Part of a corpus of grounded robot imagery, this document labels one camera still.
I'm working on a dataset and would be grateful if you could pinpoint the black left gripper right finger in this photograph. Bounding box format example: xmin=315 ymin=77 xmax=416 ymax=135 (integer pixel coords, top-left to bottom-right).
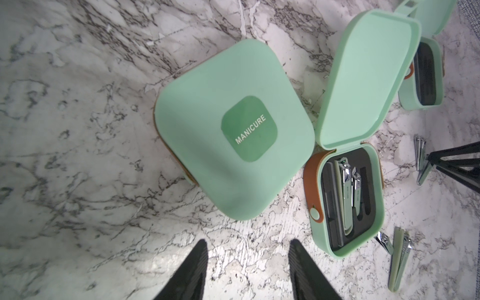
xmin=288 ymin=239 xmax=341 ymax=300

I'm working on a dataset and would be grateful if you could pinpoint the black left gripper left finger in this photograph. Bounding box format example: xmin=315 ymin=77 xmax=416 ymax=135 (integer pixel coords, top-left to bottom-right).
xmin=154 ymin=239 xmax=208 ymax=300

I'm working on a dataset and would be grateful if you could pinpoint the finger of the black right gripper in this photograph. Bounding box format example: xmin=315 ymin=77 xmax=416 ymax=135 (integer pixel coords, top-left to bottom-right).
xmin=427 ymin=142 xmax=480 ymax=193

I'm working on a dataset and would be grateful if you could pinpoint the slanted green nail clipper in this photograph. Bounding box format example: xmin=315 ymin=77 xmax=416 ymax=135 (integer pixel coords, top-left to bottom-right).
xmin=417 ymin=161 xmax=434 ymax=186

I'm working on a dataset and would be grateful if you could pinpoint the green nail kit case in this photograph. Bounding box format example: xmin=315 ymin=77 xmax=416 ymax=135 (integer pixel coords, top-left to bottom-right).
xmin=154 ymin=39 xmax=315 ymax=221
xmin=395 ymin=0 xmax=456 ymax=111
xmin=303 ymin=9 xmax=421 ymax=260

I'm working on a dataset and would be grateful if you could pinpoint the green nail kit case front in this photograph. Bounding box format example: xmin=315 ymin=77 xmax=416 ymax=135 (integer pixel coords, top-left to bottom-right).
xmin=154 ymin=39 xmax=315 ymax=221

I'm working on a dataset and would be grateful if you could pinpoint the small clipper pile upper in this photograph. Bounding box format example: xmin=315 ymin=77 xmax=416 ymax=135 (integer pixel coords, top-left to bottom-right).
xmin=413 ymin=135 xmax=426 ymax=171

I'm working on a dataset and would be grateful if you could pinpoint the large clipper lower table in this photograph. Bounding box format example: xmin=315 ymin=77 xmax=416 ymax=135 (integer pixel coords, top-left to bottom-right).
xmin=388 ymin=227 xmax=413 ymax=293

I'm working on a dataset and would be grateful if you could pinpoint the small clipper beside pile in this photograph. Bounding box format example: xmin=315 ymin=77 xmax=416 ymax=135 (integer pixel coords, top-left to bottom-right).
xmin=352 ymin=168 xmax=362 ymax=216

